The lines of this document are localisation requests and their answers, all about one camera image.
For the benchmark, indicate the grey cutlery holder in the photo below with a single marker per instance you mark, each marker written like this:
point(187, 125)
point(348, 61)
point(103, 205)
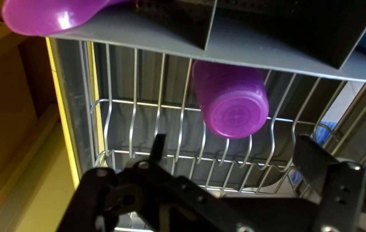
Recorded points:
point(255, 46)

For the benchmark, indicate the purple plastic bowl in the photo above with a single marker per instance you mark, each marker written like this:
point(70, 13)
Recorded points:
point(41, 17)

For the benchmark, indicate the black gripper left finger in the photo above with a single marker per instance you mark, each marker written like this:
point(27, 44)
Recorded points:
point(158, 148)

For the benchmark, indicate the purple plastic cup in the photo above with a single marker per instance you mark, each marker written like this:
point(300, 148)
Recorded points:
point(234, 107)

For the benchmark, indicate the small blue sponge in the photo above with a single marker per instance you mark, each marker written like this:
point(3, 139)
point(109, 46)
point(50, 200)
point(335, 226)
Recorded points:
point(322, 134)

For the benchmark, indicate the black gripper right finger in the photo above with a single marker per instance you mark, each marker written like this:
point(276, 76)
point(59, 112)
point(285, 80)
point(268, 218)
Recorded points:
point(314, 162)

